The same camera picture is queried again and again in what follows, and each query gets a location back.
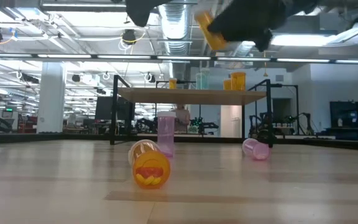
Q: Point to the large orange pill bottle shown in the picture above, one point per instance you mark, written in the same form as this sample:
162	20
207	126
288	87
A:
227	84
238	81

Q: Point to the black equipment rack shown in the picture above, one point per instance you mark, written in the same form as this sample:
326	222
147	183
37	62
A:
350	119

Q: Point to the wooden shelf with black legs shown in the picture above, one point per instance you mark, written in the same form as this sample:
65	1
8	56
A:
191	97

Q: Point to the orange bottle red yellow pills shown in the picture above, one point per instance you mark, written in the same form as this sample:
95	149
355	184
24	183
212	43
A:
150	171

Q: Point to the overhead bar with light strips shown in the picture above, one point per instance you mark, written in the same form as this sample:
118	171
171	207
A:
73	56

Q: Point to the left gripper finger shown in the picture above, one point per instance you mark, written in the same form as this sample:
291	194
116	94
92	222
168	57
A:
141	12

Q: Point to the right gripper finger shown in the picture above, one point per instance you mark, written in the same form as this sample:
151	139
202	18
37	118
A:
244	21

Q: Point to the slim orange pill bottle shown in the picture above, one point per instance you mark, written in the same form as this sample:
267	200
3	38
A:
208	31

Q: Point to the background robot arm green light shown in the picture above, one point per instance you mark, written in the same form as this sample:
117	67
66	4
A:
204	125

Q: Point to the green exit sign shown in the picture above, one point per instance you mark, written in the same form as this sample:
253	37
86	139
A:
9	109

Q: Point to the person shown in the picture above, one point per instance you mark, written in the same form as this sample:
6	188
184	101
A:
183	119

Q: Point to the pink pill bottle white cap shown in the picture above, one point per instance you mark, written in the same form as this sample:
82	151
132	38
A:
166	137
256	150

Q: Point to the white building column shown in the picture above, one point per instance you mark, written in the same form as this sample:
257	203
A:
51	99

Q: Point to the silver spiral ceiling duct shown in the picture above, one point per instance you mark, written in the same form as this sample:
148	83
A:
174	34

